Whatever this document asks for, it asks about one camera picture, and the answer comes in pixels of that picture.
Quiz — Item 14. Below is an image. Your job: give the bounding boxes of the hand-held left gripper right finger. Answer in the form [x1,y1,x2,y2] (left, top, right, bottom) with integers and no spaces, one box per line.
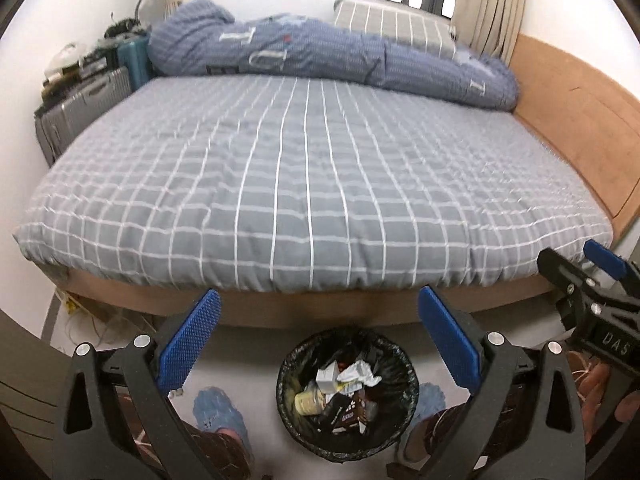
[417,285,587,480]

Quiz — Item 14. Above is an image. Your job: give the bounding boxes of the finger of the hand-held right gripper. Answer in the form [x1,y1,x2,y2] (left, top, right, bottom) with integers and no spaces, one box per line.
[537,247,603,311]
[582,239,640,288]

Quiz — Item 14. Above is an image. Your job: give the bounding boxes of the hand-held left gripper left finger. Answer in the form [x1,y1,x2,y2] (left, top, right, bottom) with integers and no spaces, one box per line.
[52,287,222,480]

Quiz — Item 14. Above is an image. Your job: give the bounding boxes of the bin with black liner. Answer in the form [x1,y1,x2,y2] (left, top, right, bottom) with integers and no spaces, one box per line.
[276,327,420,463]

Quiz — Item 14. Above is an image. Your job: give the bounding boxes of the white plastic bag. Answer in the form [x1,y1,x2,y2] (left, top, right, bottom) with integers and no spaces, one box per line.
[337,357,383,388]

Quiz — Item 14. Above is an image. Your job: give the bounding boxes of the brown cookie box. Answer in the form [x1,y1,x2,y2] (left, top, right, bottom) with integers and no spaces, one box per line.
[320,392,378,436]

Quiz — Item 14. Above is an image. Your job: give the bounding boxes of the small white box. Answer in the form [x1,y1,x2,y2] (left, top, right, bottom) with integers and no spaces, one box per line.
[316,366,341,392]

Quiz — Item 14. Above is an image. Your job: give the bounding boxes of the yellow paper cup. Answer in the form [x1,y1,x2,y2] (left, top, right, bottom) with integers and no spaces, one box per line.
[294,380,328,416]

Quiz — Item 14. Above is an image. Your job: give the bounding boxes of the person's right hand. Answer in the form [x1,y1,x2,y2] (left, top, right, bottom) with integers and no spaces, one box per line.
[575,355,621,448]

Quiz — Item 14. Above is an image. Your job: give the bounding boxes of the blue slipper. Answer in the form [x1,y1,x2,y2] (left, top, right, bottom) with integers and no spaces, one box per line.
[417,382,449,417]
[192,387,249,441]

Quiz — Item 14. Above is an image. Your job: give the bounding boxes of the person's right leg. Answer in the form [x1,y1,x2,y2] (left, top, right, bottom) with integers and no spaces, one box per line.
[395,385,526,480]

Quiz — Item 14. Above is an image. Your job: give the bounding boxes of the person's leg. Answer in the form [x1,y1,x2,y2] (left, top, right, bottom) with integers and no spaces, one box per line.
[117,395,256,480]
[395,385,526,480]

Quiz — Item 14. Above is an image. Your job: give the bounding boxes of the person's left leg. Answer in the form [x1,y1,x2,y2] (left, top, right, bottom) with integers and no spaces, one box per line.
[117,395,256,480]

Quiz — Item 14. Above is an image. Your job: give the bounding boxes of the wooden headboard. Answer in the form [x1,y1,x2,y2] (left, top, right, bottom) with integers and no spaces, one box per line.
[510,32,640,246]

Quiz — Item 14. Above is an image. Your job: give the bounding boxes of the dark grey furniture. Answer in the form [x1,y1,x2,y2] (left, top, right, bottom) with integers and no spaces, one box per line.
[0,310,71,480]

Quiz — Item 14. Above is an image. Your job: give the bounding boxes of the bed with grey checked sheet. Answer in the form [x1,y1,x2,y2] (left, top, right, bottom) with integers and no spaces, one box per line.
[12,75,616,331]

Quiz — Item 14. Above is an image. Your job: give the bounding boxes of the grey suitcase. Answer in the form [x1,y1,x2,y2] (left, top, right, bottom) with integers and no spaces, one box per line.
[35,66,133,166]

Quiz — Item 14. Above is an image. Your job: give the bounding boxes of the wide beige curtain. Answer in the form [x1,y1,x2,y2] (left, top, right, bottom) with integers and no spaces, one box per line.
[457,0,531,66]

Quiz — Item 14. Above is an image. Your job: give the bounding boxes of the teal suitcase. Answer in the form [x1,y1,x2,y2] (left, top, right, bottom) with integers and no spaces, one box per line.
[117,37,153,93]

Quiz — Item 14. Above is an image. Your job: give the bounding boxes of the grey checked pillow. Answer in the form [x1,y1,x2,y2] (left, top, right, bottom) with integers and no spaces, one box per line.
[334,0,458,58]

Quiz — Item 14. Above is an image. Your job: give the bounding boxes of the blue striped quilt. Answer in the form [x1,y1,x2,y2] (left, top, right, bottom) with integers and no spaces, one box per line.
[148,0,518,111]

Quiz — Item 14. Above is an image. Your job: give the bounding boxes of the white floor cables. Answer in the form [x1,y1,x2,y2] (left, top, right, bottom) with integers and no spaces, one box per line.
[55,290,151,353]

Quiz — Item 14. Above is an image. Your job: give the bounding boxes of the black tangled cables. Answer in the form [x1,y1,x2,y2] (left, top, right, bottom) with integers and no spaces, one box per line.
[105,17,147,42]

